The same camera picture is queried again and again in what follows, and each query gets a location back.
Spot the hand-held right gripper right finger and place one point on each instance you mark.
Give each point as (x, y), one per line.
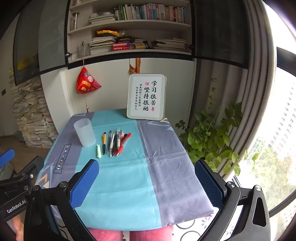
(208, 185)

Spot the row of upright books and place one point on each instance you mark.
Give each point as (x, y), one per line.
(150, 12)

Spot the window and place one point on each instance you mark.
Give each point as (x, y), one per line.
(284, 139)

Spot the grey curtain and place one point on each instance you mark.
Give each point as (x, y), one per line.
(256, 69)

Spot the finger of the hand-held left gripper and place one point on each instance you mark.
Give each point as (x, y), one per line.
(6, 158)
(31, 168)

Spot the small book stack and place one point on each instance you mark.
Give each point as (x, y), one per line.
(140, 44)

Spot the labelled clear pen grey grip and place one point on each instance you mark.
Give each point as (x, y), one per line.
(115, 135)

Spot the framed calligraphy sign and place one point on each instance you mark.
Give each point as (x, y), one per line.
(141, 97)

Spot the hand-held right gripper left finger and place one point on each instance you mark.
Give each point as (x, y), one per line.
(84, 183)

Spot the yellow flower decoration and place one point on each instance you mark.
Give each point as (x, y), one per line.
(106, 32)

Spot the blue and grey tablecloth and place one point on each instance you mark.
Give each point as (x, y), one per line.
(143, 180)

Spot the yellow and black pen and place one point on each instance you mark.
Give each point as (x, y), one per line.
(104, 142)

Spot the person's pink trousers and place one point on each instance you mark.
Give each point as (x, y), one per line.
(148, 235)

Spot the light green pen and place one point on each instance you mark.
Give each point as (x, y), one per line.
(99, 151)

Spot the white bookshelf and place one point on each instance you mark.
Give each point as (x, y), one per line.
(138, 24)

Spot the stack of grey booklets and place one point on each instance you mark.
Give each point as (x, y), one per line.
(101, 19)

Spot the red book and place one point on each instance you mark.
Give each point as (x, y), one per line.
(122, 48)

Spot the wide stack of worn books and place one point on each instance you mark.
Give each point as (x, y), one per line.
(171, 45)

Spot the clear jar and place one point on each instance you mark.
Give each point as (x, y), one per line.
(83, 51)

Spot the tall pile of papers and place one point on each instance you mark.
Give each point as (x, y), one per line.
(30, 115)

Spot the red pyramid hanging ornament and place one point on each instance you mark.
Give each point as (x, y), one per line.
(86, 82)

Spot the green potted plant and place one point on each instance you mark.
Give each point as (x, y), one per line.
(208, 139)

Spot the dark cabinet door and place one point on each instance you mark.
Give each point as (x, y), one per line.
(219, 30)

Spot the stack of white books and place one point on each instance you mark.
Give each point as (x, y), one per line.
(101, 46)

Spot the frosted plastic cup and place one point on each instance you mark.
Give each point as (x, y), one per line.
(84, 134)

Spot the grey glass cabinet door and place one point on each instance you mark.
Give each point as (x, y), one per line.
(46, 34)

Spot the bright red pen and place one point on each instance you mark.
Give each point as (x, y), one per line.
(126, 139)

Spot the orange striped ribbon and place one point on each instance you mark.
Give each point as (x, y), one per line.
(137, 64)

